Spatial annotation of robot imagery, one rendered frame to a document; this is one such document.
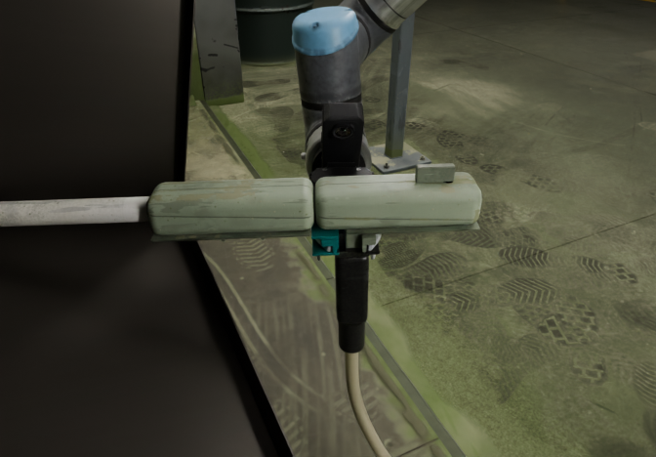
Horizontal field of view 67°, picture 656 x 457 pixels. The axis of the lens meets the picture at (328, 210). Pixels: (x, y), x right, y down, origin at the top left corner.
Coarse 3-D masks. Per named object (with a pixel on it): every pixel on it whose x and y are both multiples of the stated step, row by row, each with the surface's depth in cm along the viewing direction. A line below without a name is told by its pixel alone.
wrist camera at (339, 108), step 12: (324, 108) 54; (336, 108) 54; (348, 108) 54; (360, 108) 54; (324, 120) 53; (336, 120) 53; (348, 120) 53; (360, 120) 53; (324, 132) 55; (336, 132) 55; (348, 132) 55; (360, 132) 55; (324, 144) 57; (336, 144) 57; (348, 144) 57; (360, 144) 57; (324, 156) 59; (336, 156) 59; (348, 156) 59
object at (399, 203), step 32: (160, 192) 46; (192, 192) 46; (224, 192) 46; (256, 192) 46; (288, 192) 45; (320, 192) 45; (352, 192) 45; (384, 192) 45; (416, 192) 45; (448, 192) 45; (480, 192) 45; (0, 224) 47; (32, 224) 47; (64, 224) 47; (160, 224) 46; (192, 224) 46; (224, 224) 46; (256, 224) 46; (288, 224) 46; (320, 224) 46; (352, 224) 46; (384, 224) 46; (416, 224) 46; (448, 224) 46; (352, 256) 49; (352, 288) 51; (352, 320) 54; (352, 352) 56
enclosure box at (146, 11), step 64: (0, 0) 46; (64, 0) 48; (128, 0) 50; (192, 0) 51; (0, 64) 48; (64, 64) 50; (128, 64) 53; (0, 128) 51; (64, 128) 53; (128, 128) 56; (0, 192) 54; (64, 192) 57; (128, 192) 60; (0, 256) 50; (64, 256) 52; (128, 256) 54; (192, 256) 57; (0, 320) 43; (64, 320) 44; (128, 320) 46; (192, 320) 47; (0, 384) 37; (64, 384) 38; (128, 384) 39; (192, 384) 41; (256, 384) 40; (0, 448) 33; (64, 448) 34; (128, 448) 35; (192, 448) 36; (256, 448) 36
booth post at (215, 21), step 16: (208, 0) 203; (224, 0) 205; (208, 16) 206; (224, 16) 208; (208, 32) 209; (224, 32) 212; (208, 48) 212; (224, 48) 215; (208, 64) 215; (224, 64) 218; (240, 64) 221; (208, 80) 219; (224, 80) 222; (240, 80) 225; (208, 96) 222; (224, 96) 225; (240, 96) 228
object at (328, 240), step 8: (312, 232) 47; (320, 232) 47; (328, 232) 47; (336, 232) 47; (312, 240) 50; (328, 240) 47; (336, 240) 47; (312, 248) 48; (320, 248) 48; (336, 248) 48
